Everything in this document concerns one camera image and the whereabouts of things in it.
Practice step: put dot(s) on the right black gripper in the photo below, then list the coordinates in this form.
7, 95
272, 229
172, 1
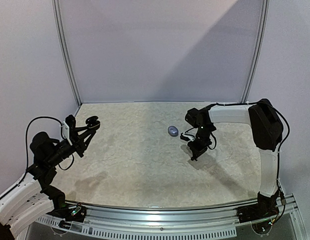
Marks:
199, 147

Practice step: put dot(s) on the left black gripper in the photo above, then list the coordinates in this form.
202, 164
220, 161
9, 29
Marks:
75, 140

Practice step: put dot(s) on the black charging case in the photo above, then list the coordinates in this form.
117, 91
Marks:
93, 123

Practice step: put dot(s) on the blue oval charging case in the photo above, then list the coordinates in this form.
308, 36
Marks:
173, 131

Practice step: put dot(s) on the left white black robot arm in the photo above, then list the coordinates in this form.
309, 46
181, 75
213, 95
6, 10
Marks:
33, 195

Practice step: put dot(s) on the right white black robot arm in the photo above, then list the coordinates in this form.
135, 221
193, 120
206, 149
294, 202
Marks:
267, 130

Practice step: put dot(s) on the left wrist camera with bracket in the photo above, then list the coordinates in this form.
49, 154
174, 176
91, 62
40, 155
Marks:
67, 126

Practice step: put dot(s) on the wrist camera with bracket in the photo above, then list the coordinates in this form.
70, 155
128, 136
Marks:
187, 137
67, 126

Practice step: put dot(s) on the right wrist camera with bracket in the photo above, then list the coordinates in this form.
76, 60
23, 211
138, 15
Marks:
187, 137

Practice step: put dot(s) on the aluminium front rail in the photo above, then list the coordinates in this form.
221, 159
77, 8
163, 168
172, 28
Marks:
219, 222

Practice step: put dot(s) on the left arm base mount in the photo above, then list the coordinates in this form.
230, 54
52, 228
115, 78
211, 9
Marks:
71, 213

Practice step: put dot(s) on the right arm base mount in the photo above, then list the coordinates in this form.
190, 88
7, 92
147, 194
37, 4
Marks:
260, 211

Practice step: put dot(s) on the left aluminium frame post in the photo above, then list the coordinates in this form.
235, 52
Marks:
65, 52

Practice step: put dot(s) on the aluminium frame post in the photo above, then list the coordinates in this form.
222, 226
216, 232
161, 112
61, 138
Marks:
257, 50
65, 52

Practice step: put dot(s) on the right aluminium frame post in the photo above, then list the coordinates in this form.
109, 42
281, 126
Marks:
257, 50

